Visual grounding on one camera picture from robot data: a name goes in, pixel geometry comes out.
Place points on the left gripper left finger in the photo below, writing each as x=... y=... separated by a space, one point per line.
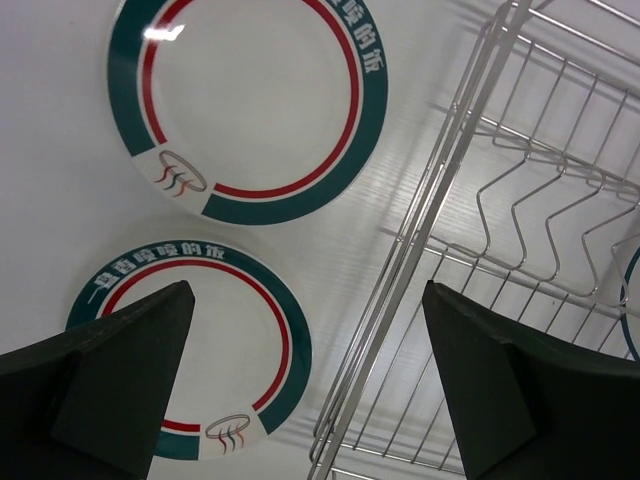
x=89 y=403

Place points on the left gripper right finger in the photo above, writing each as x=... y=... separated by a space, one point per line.
x=527 y=405

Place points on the white plate with dark rim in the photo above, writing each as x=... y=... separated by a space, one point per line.
x=629 y=294

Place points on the green-rimmed white plate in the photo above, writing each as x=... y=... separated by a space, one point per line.
x=248 y=356
x=248 y=112

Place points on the metal wire dish rack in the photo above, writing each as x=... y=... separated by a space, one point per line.
x=527 y=203

